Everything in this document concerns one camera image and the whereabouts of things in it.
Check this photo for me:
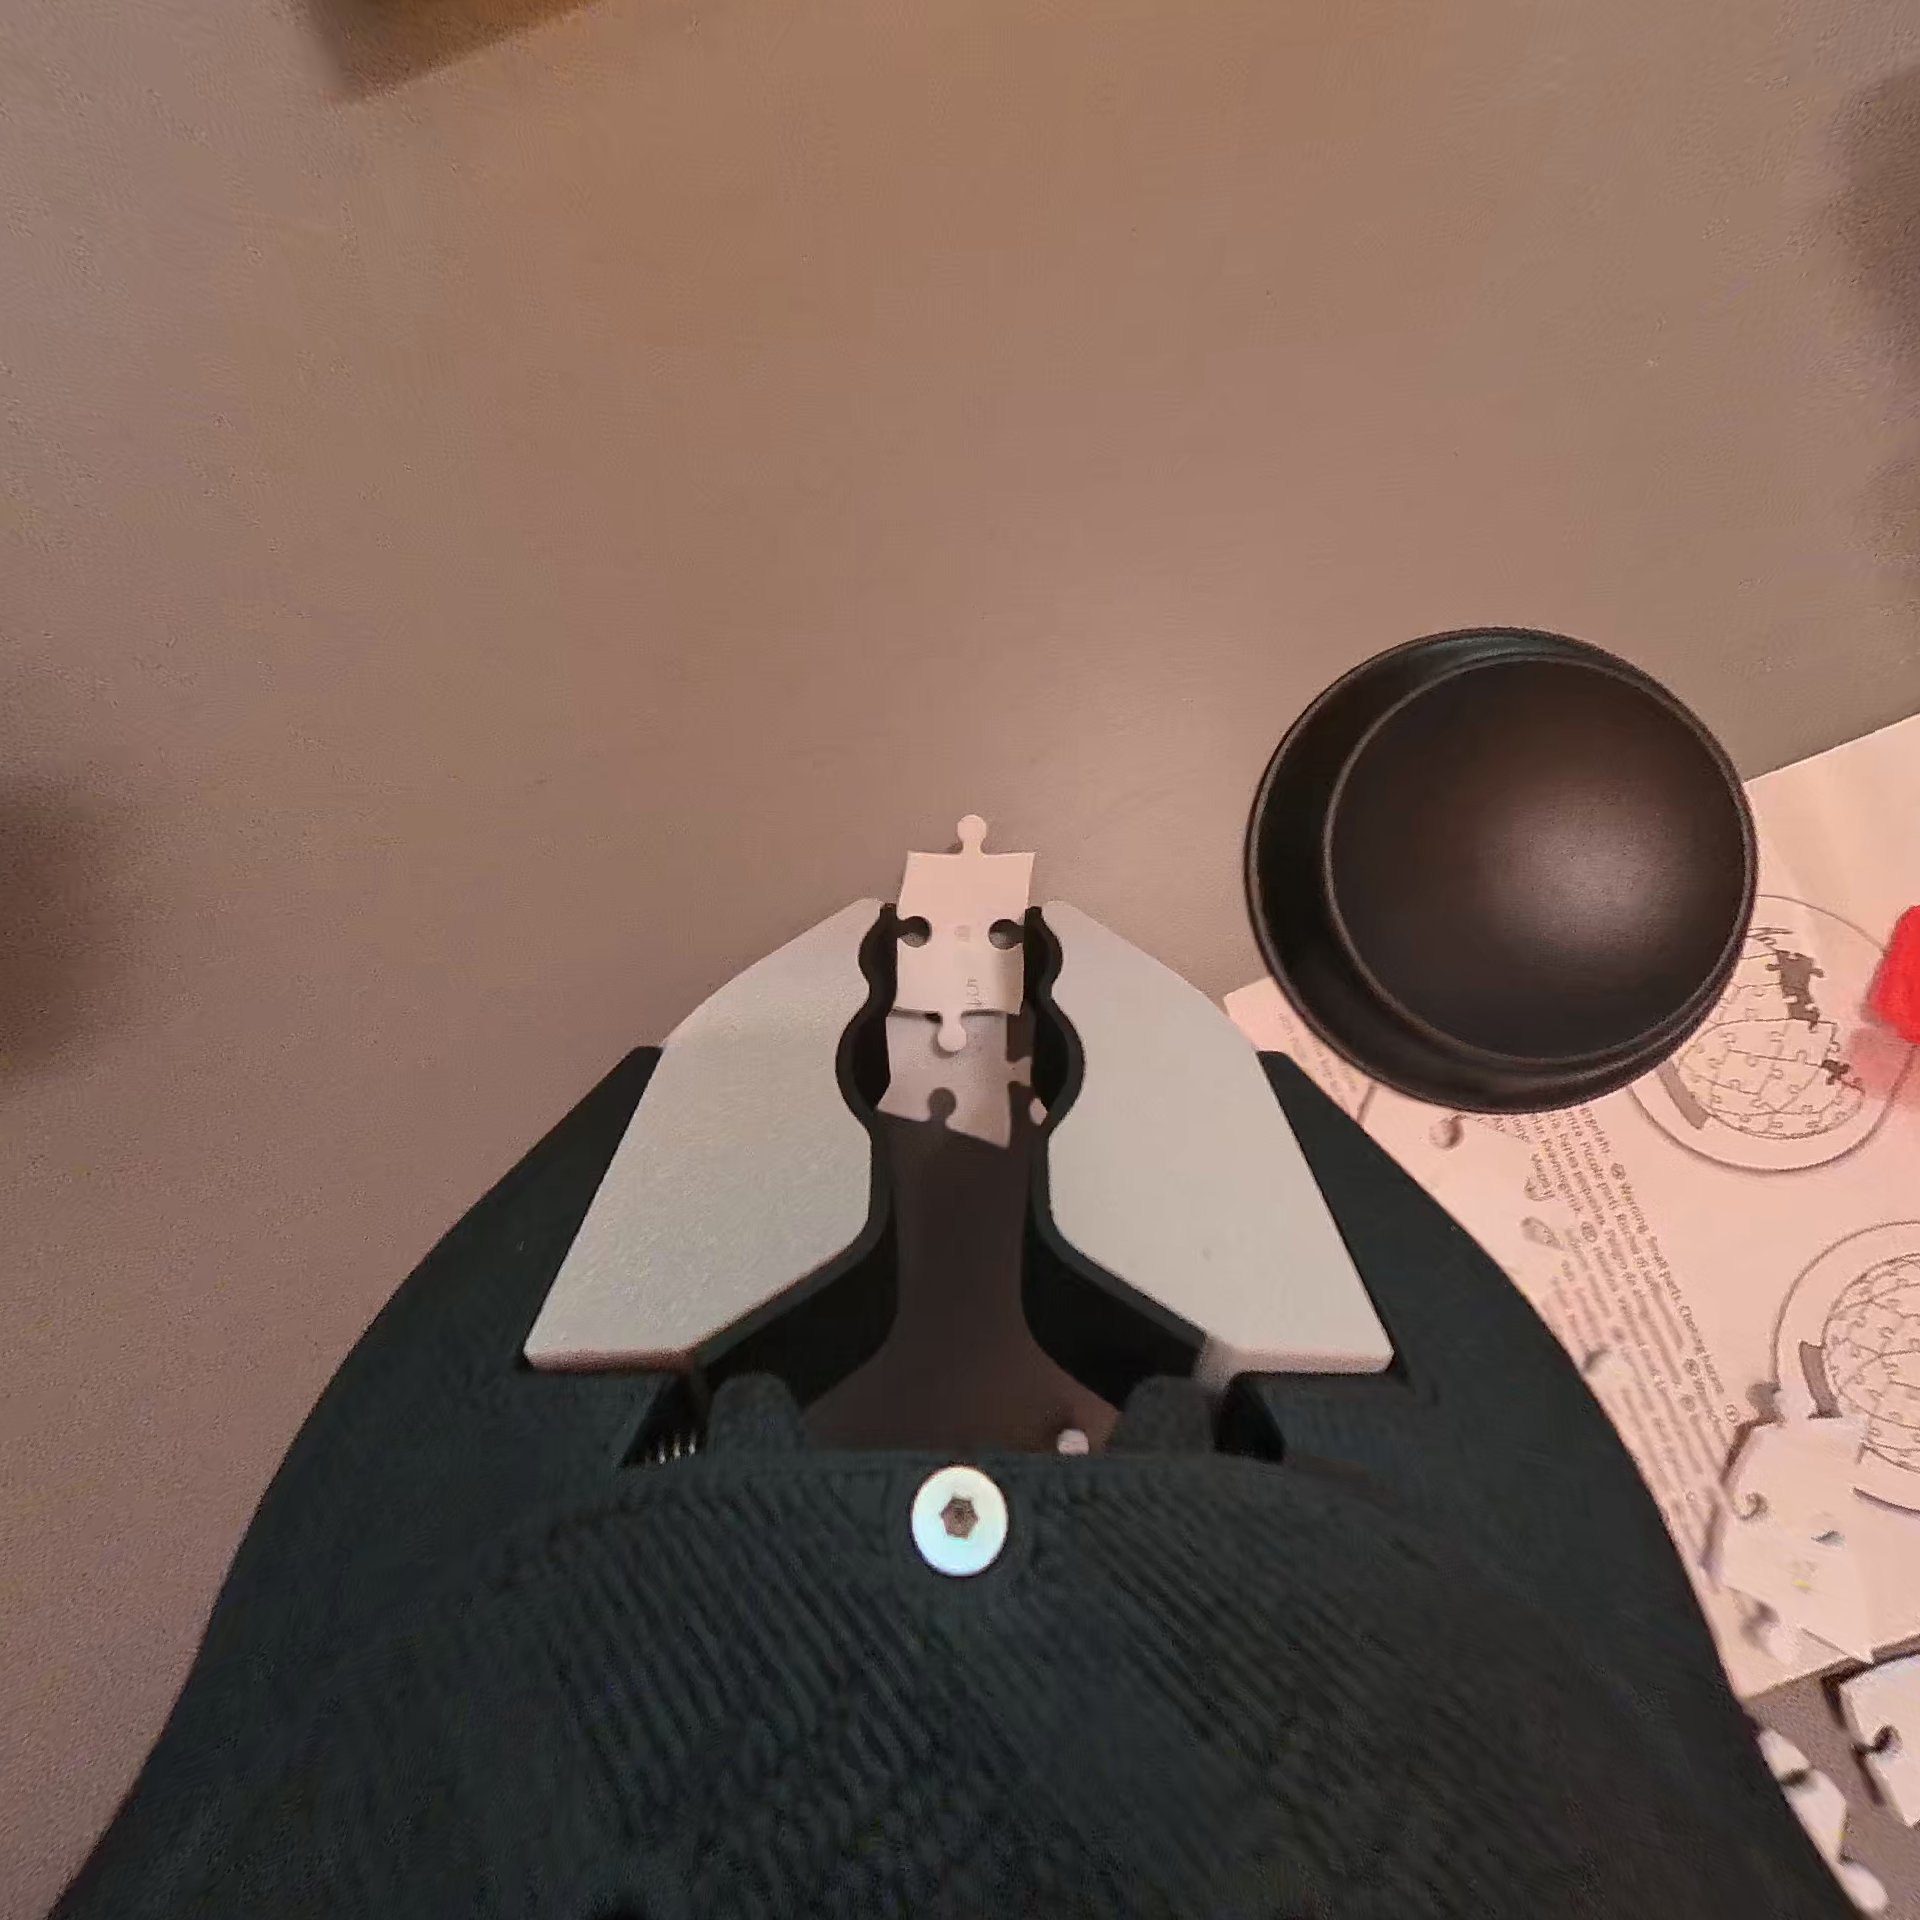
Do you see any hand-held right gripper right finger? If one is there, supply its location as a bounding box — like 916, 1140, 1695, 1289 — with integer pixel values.
1023, 897, 1400, 1415

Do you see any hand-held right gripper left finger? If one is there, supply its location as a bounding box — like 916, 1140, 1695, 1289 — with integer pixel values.
519, 897, 906, 1409

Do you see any white puzzle piece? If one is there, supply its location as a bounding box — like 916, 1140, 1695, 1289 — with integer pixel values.
896, 814, 1043, 1057
891, 1007, 1055, 1154

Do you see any black round ball stand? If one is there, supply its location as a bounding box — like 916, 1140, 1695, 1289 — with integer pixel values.
1240, 631, 1759, 1116

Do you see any pile of white puzzle pieces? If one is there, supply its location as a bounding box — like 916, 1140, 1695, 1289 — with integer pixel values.
1710, 1411, 1920, 1920

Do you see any printed instruction sheet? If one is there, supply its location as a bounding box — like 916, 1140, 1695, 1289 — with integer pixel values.
1222, 717, 1920, 1700

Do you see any red object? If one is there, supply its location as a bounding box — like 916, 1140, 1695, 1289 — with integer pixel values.
1856, 900, 1920, 1051

